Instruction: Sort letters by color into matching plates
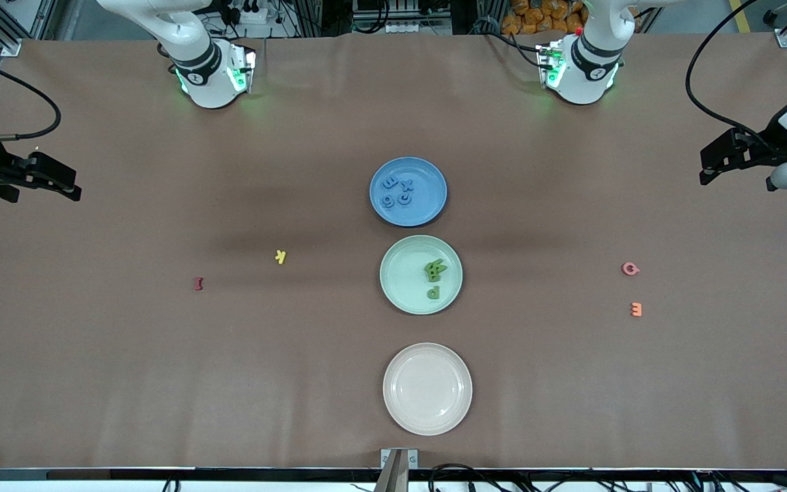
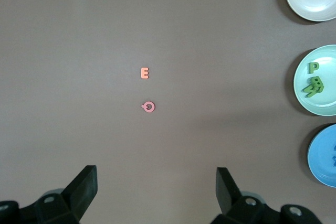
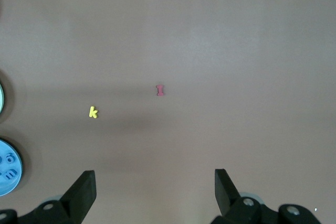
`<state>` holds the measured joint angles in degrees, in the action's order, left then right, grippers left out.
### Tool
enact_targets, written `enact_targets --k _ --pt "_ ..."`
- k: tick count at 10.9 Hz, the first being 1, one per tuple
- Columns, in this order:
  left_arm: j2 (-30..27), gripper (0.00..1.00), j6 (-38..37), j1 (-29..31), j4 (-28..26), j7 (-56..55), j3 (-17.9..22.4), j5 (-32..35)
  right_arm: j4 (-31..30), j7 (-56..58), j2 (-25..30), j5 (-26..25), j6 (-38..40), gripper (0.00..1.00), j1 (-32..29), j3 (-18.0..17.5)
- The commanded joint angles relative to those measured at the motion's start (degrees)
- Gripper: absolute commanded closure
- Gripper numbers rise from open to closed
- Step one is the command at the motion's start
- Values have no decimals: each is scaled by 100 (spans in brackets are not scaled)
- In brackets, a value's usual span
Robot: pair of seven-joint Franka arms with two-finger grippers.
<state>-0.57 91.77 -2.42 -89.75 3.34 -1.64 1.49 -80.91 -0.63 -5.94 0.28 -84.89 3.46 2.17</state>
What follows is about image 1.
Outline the green plate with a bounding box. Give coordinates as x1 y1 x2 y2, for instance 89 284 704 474
379 235 464 316

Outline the white power strip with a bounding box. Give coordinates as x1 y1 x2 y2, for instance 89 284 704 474
385 19 454 36

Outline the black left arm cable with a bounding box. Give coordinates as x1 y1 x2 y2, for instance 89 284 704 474
685 0 787 154

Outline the black looped cable under table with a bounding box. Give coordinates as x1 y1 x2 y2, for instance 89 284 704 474
428 463 503 492

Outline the metal camera pole bracket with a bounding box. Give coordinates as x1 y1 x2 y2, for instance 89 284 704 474
381 448 419 492

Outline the blue plate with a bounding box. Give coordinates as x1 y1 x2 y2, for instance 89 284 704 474
369 157 448 228

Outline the brown table cover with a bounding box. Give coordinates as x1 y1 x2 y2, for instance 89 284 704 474
0 33 787 472

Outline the pink beige plate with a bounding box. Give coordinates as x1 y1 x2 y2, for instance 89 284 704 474
383 342 473 437

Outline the bag of orange fruits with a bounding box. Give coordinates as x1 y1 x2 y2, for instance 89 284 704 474
501 0 587 36

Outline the black cable at arm base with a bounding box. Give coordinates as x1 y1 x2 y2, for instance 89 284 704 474
486 17 546 69

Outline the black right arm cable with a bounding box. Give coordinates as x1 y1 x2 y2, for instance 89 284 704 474
0 48 62 143

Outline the power strip with black plugs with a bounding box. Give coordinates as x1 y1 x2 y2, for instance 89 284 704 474
223 0 268 27

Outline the base connector box green light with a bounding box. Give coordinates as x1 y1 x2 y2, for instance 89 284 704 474
228 42 258 94
536 40 566 90

